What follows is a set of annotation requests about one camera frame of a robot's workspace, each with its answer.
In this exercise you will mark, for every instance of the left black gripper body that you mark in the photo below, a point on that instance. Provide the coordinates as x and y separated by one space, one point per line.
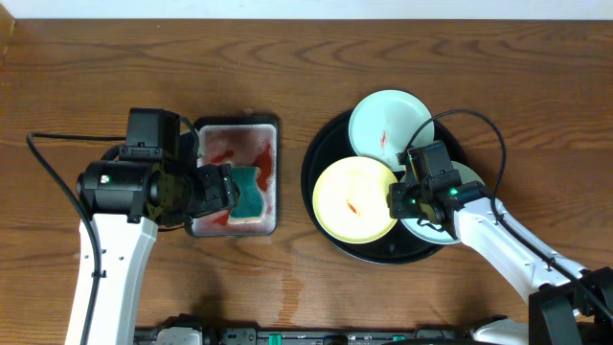
211 193

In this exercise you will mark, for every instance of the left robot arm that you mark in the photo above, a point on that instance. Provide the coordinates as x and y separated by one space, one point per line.
126 203

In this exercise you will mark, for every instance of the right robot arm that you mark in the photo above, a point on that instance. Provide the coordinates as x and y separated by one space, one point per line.
568 303

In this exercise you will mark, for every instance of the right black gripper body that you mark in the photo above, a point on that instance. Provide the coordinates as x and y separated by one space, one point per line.
408 203

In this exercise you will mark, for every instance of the light blue top plate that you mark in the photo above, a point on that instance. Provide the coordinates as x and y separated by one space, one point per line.
383 123

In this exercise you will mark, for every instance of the green yellow sponge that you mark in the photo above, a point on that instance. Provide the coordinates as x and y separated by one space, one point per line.
249 208

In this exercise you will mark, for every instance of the yellow plate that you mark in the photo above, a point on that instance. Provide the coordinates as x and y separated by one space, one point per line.
350 200

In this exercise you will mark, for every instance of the black rectangular sponge tray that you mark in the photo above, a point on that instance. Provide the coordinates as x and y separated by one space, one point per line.
241 142

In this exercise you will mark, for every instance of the light blue plate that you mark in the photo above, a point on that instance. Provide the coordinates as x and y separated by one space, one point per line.
432 232
383 123

